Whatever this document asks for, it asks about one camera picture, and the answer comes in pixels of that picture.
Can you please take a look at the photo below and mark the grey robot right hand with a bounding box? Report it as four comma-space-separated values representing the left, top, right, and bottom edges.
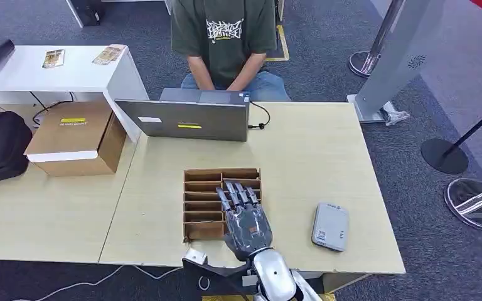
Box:
216, 182, 274, 263

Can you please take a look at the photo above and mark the dark cabinet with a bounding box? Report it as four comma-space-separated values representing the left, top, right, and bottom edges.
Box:
65, 0, 105, 28

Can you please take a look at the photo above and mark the black stanchion post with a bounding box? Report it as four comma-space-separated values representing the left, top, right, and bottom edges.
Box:
420, 97, 482, 176

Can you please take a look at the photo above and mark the chrome stanchion base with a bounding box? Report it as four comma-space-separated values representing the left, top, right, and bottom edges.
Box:
444, 177, 482, 231

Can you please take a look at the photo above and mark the silver panel stand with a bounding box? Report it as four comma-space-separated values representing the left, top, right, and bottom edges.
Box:
346, 0, 451, 127

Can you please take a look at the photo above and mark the white floor cable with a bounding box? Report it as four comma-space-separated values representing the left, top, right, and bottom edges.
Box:
0, 264, 184, 301

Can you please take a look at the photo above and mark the wooden card box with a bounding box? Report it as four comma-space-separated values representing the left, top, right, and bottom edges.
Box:
183, 167, 263, 243

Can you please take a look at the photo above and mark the person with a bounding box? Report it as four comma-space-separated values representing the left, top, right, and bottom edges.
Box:
169, 0, 292, 103

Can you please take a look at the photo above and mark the black bag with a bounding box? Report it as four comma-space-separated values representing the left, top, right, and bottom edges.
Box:
0, 110, 33, 187

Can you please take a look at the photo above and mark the grey flat card reader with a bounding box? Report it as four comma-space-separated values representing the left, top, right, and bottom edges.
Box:
311, 202, 350, 253

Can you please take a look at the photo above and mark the small printed card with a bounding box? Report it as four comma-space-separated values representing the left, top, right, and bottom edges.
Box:
41, 49, 66, 70

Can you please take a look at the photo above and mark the pale wooden desk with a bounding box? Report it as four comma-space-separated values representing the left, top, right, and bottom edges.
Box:
99, 101, 407, 276

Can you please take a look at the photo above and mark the chrome stanchion post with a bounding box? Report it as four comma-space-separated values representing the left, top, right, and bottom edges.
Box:
348, 0, 407, 79

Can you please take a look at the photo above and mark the long printed card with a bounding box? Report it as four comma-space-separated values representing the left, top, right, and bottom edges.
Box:
92, 43, 127, 66

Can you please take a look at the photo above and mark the black laptop cable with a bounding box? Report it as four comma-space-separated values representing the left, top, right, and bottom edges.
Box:
247, 101, 272, 131

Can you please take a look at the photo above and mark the white table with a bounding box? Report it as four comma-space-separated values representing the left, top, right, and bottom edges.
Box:
0, 44, 151, 145

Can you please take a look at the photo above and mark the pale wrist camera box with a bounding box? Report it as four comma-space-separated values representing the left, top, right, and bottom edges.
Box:
182, 248, 209, 266

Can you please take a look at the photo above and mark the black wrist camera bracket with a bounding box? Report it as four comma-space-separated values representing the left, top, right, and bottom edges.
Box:
181, 257, 259, 297

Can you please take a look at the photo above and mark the brown cardboard box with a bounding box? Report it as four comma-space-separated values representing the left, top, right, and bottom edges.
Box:
23, 101, 128, 178

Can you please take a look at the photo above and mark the black power cable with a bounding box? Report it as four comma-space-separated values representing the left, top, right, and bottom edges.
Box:
29, 90, 76, 126

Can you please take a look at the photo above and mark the grey laptop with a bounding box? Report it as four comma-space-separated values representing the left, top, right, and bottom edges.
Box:
114, 87, 252, 144

